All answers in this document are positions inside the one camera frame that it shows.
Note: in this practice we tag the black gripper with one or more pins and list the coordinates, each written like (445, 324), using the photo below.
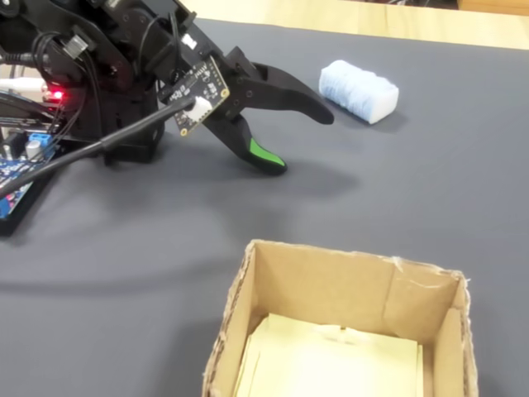
(194, 41)

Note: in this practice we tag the blue circuit board base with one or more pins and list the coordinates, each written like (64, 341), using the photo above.
(25, 207)

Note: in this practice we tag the blue yarn block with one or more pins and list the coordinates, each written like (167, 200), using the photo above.
(355, 89)

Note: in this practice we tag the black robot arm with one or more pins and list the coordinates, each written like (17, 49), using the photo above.
(120, 54)

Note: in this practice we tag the brown cardboard box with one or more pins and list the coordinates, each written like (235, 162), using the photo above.
(330, 281)

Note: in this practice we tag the pale yellow paper sheets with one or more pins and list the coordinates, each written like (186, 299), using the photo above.
(330, 364)

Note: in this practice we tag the black camera circuit board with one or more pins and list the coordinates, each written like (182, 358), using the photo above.
(202, 82)

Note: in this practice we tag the blue electronics controller board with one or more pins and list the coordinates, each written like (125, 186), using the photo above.
(12, 175)

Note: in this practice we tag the dark grey table mat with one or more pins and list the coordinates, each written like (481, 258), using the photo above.
(124, 289)

